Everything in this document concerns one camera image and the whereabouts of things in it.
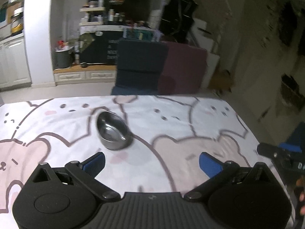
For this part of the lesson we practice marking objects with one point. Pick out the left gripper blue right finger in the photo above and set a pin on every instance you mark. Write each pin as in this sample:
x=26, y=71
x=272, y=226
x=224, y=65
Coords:
x=219, y=173

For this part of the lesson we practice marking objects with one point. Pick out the black sideboard with lettering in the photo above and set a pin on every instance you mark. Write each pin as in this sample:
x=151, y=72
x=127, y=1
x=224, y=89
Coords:
x=99, y=47

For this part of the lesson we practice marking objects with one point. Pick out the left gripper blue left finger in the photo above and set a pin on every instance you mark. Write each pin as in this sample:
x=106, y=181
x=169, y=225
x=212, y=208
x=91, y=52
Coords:
x=84, y=174

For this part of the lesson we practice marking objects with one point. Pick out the dark blue cushion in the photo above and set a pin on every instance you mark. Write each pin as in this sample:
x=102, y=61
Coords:
x=139, y=66

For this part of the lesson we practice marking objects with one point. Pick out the white cabinet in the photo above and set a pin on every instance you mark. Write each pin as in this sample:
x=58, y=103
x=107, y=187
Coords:
x=14, y=65

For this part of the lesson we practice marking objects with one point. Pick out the person's hand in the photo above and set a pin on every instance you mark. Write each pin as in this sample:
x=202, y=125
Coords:
x=300, y=192

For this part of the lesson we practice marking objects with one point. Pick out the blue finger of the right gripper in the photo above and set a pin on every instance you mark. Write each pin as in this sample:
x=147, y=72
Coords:
x=290, y=147
x=268, y=150

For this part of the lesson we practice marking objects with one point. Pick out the round steel bowl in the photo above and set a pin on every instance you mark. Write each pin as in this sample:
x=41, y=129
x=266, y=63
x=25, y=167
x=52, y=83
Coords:
x=113, y=131

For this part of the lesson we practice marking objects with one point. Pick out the maroon cushion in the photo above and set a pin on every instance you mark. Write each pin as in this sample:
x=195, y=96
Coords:
x=183, y=71

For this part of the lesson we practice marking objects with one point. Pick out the grey trash bin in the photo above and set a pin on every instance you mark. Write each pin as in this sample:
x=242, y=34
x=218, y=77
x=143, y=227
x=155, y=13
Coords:
x=63, y=59

